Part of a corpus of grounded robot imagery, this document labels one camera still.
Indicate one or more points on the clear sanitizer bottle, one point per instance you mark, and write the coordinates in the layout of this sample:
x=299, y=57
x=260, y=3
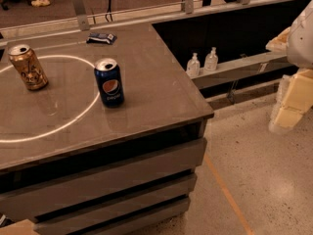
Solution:
x=211, y=60
x=193, y=66

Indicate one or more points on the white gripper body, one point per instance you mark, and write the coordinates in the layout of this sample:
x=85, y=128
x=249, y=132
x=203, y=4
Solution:
x=301, y=38

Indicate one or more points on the grey drawer cabinet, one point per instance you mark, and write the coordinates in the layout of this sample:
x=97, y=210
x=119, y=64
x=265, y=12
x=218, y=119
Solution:
x=122, y=182

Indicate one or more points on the blue Pepsi can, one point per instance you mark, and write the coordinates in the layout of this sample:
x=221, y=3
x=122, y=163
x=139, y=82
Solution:
x=108, y=77

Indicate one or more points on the right clear sanitizer bottle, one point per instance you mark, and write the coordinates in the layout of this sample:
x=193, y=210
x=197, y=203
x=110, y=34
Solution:
x=211, y=60

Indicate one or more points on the left clear sanitizer bottle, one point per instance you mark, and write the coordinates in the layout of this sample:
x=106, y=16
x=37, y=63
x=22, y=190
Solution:
x=193, y=66

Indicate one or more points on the metal railing post left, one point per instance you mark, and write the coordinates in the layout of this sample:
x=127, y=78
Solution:
x=81, y=15

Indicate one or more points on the blue rxbar blueberry wrapper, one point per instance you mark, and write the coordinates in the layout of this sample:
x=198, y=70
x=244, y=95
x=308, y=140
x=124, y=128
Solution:
x=106, y=38

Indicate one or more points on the orange soda can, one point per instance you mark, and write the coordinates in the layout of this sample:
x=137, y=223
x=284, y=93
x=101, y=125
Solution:
x=26, y=63

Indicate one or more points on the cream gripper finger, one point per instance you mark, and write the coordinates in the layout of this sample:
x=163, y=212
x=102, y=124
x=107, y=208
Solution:
x=279, y=43
x=293, y=100

